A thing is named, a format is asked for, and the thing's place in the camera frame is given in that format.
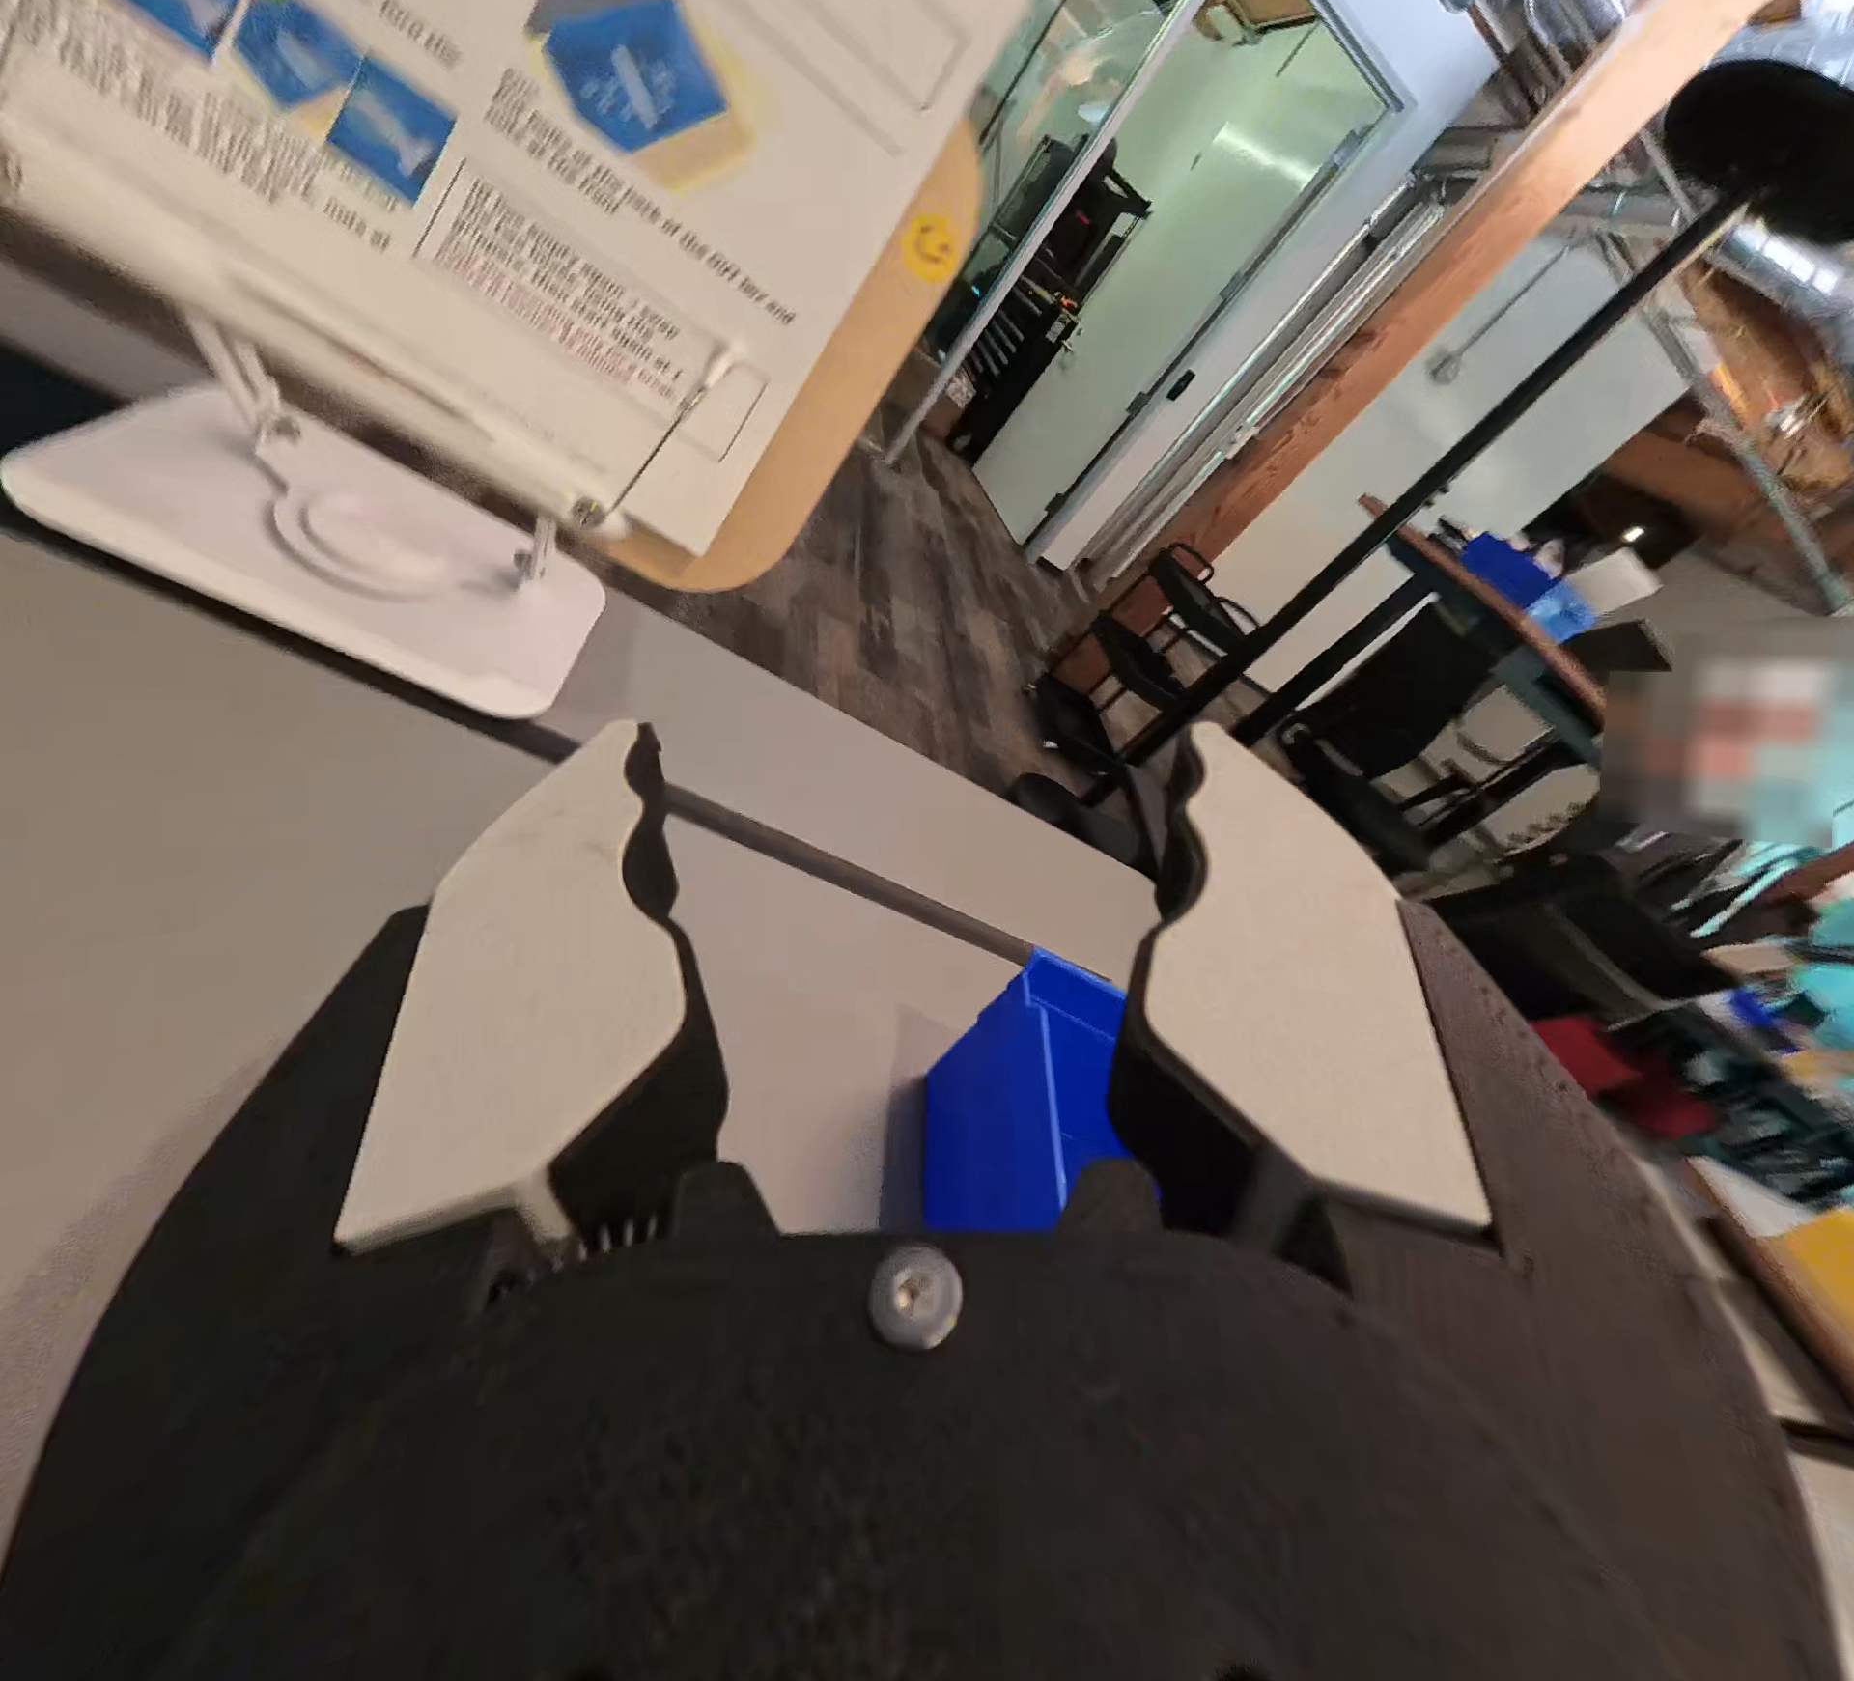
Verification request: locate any instruction sheet on stand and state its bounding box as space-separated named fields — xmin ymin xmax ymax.
xmin=594 ymin=123 xmax=989 ymax=594

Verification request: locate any wooden standing desk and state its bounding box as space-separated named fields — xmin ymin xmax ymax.
xmin=1361 ymin=493 xmax=1609 ymax=754

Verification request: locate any blue plastic bin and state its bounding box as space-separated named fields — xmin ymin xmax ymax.
xmin=921 ymin=948 xmax=1163 ymax=1237

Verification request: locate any printed instruction sheet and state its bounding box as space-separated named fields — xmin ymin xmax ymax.
xmin=0 ymin=0 xmax=1119 ymax=559

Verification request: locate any black tool cabinet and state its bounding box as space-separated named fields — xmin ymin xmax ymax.
xmin=946 ymin=137 xmax=1152 ymax=458

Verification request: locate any black floor lamp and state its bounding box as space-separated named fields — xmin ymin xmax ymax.
xmin=1115 ymin=57 xmax=1854 ymax=770

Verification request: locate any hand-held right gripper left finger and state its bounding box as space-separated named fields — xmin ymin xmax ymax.
xmin=332 ymin=716 xmax=728 ymax=1262

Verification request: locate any wooden support post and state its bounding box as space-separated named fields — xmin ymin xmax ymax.
xmin=1078 ymin=0 xmax=1805 ymax=588

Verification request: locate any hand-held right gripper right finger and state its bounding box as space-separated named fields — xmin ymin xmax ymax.
xmin=1103 ymin=722 xmax=1497 ymax=1291

